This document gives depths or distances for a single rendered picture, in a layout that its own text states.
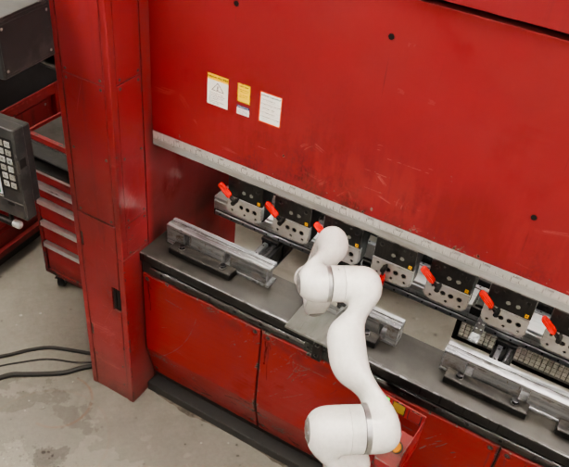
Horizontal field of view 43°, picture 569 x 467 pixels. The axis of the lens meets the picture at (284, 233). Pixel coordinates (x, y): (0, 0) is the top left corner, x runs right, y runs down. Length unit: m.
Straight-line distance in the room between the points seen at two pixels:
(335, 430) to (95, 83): 1.44
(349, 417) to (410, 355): 0.97
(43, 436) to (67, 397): 0.24
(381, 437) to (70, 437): 2.00
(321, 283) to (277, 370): 1.10
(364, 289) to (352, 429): 0.37
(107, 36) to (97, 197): 0.69
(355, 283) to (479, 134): 0.57
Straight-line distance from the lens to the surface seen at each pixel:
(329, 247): 1.96
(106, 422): 3.54
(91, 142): 2.71
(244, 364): 3.04
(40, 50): 2.47
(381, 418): 1.78
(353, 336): 1.84
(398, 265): 2.46
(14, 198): 2.60
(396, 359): 2.68
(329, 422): 1.76
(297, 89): 2.32
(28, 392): 3.71
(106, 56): 2.47
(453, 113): 2.13
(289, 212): 2.56
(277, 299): 2.81
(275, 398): 3.07
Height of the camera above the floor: 2.80
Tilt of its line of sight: 38 degrees down
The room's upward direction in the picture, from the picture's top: 6 degrees clockwise
